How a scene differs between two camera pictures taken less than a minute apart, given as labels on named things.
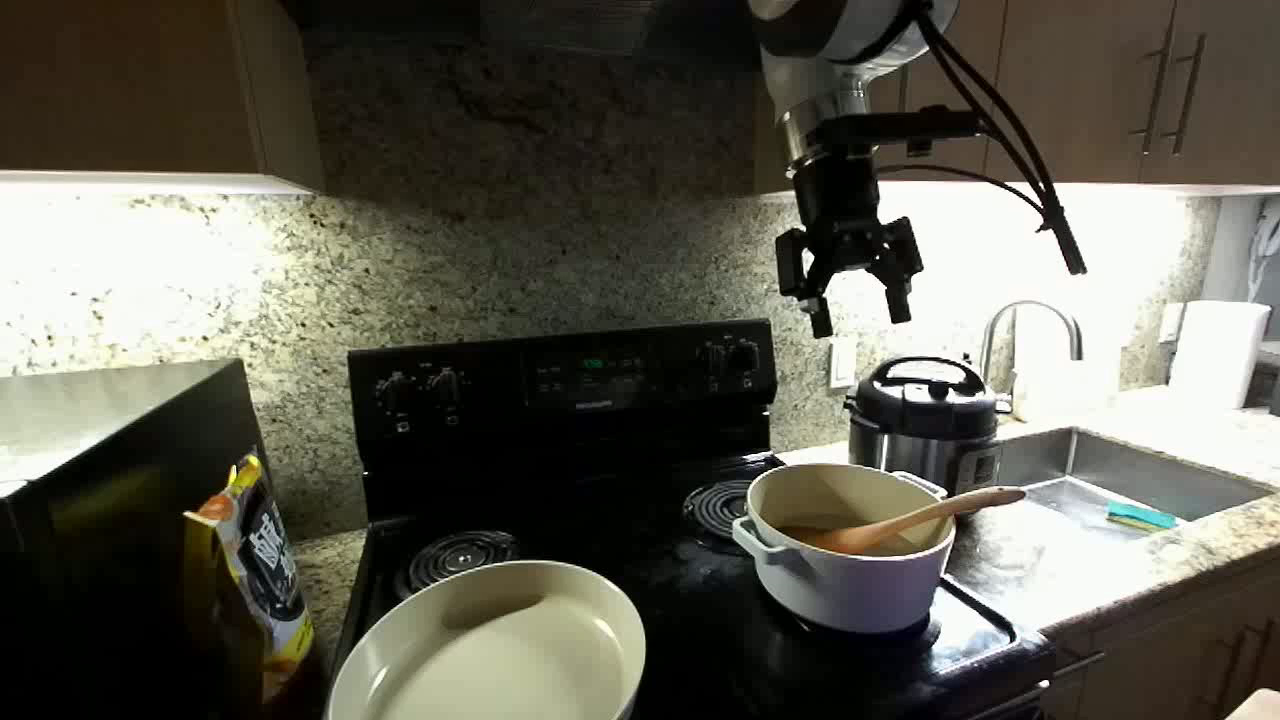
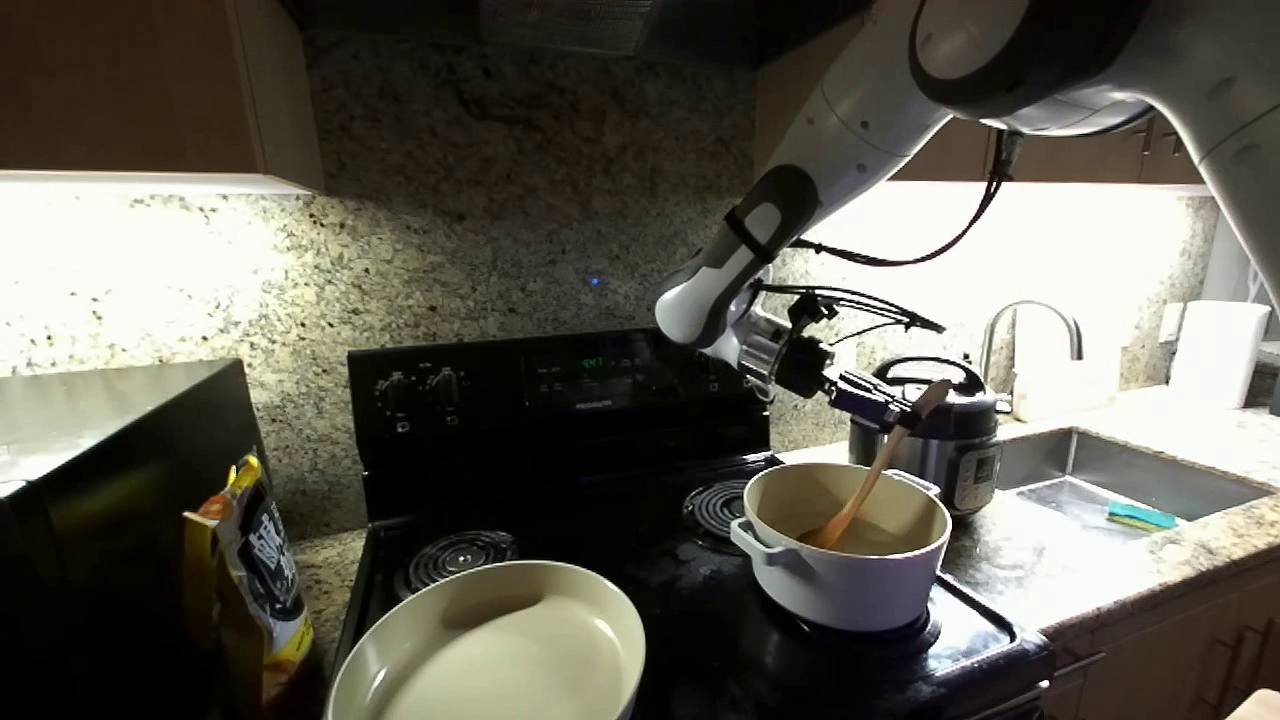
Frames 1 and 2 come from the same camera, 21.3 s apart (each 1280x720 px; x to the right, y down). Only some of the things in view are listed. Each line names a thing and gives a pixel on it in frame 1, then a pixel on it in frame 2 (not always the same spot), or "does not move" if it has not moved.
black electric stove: x=620 y=463 does not move
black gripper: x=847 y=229 to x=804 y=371
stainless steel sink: x=1122 y=472 does not move
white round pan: x=498 y=641 does not move
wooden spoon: x=911 y=520 to x=841 y=516
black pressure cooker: x=926 y=415 does not move
